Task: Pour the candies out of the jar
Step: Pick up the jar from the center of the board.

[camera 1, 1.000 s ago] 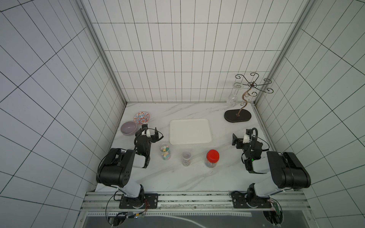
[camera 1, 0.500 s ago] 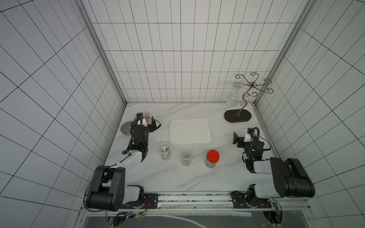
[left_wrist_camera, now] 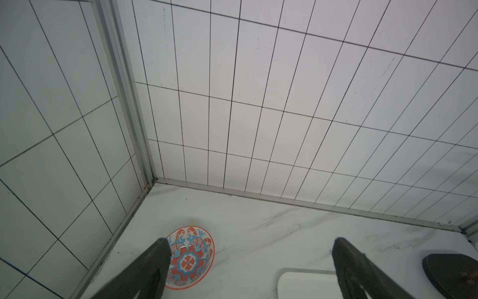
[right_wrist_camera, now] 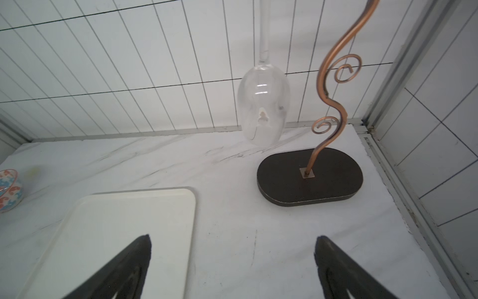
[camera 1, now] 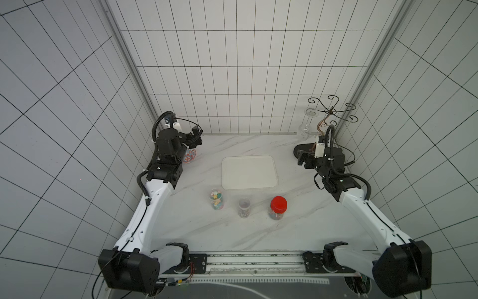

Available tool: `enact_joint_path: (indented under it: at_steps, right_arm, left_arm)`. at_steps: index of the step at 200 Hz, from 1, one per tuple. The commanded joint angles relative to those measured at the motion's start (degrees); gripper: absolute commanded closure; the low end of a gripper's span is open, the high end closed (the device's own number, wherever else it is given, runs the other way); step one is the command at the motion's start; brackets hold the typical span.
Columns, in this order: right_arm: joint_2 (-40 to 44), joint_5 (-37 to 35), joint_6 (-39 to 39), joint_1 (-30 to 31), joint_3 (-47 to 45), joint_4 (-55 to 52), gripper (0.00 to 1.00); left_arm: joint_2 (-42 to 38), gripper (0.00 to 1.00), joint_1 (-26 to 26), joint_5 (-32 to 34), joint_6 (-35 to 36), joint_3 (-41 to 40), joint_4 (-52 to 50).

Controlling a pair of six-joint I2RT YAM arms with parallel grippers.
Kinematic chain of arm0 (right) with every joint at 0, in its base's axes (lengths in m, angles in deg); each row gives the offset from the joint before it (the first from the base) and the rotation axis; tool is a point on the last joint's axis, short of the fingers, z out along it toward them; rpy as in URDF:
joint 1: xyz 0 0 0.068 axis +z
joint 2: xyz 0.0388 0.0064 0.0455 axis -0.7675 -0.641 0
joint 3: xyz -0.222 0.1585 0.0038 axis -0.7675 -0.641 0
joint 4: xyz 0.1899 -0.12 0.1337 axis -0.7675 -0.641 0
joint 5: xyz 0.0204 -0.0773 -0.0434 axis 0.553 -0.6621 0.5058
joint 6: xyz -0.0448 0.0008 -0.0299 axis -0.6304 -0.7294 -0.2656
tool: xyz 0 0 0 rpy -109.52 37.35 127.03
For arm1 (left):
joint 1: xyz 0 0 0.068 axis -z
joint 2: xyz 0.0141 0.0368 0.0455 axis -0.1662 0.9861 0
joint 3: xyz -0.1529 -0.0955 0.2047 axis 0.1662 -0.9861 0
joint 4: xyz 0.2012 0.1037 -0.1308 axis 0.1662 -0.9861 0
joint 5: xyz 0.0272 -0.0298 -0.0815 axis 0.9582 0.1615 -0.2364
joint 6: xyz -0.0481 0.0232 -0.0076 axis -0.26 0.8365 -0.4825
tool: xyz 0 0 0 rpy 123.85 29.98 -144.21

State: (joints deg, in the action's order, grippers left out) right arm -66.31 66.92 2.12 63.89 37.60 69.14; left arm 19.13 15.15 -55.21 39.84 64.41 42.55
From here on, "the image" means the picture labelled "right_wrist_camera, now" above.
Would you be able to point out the white plastic tray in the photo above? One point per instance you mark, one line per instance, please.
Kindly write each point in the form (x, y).
(100, 226)

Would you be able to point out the copper wine glass rack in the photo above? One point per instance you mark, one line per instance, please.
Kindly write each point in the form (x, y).
(322, 174)

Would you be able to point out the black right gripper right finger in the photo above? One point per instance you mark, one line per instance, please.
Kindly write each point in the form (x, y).
(343, 278)

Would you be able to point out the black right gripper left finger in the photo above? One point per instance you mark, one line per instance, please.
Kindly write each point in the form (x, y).
(123, 277)

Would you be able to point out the clear hanging wine glass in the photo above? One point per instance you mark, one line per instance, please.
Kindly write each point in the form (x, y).
(264, 93)

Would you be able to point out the colourful patterned bowl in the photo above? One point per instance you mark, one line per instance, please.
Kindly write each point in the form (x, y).
(11, 190)

